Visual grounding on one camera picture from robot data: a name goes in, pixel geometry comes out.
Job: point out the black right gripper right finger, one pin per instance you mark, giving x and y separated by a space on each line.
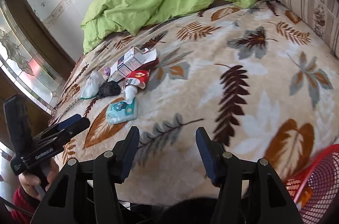
250 192

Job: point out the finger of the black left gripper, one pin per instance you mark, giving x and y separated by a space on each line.
66 128

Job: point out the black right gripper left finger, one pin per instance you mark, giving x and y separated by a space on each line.
84 192

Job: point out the light blue tissue pack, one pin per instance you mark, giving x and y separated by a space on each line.
121 111

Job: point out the white cloth green trim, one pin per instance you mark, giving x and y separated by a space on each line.
91 88

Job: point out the black plastic bag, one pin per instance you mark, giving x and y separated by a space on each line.
109 89

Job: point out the red white tube package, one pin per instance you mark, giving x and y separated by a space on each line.
133 82

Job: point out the white blue medicine carton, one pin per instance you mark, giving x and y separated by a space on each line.
132 60

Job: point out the red sleeve forearm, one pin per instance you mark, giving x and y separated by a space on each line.
26 202

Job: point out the red mesh trash basket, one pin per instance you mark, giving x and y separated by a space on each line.
314 190

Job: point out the person's left hand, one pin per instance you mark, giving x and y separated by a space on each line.
31 182

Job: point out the stained glass wooden door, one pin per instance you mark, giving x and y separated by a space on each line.
32 62

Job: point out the crumpled purple paper ball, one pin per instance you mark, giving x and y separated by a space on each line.
107 71

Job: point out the leaf pattern beige blanket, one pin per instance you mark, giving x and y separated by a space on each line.
259 80

